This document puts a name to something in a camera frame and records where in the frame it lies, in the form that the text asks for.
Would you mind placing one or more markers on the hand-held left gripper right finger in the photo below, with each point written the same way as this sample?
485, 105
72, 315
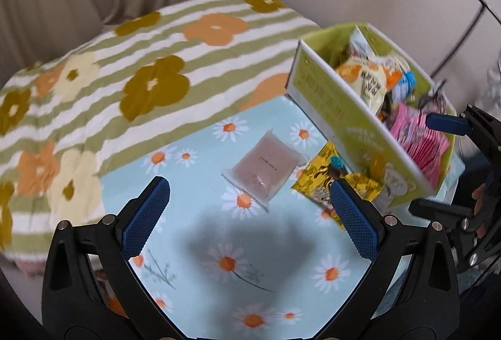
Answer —
352, 218

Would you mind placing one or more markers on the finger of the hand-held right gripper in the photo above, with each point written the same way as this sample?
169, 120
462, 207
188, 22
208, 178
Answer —
438, 210
446, 123

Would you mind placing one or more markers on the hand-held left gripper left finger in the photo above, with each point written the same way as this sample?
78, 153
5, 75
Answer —
145, 218

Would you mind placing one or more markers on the pink brown cookie packet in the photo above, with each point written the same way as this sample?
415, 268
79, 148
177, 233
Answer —
432, 99

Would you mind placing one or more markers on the pink snack packet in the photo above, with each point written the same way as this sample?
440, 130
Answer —
418, 144

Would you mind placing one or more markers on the yellow snack packet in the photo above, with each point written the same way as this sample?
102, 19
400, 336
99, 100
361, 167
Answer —
313, 175

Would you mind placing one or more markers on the blue white snack bag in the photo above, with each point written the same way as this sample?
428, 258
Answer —
403, 79

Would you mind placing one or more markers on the orange white snack packet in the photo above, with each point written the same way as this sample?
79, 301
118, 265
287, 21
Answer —
364, 83

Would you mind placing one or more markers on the green cardboard box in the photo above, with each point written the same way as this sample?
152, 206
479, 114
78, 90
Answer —
352, 116

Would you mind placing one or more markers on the mauve clear packet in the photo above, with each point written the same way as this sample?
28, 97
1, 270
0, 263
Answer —
262, 167

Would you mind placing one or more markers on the person's right hand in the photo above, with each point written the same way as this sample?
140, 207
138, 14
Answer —
479, 199

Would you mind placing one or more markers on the daisy print tablecloth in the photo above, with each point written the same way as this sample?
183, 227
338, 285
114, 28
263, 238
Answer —
195, 207

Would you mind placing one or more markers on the striped floral blanket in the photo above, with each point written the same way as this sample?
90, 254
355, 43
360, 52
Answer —
117, 50

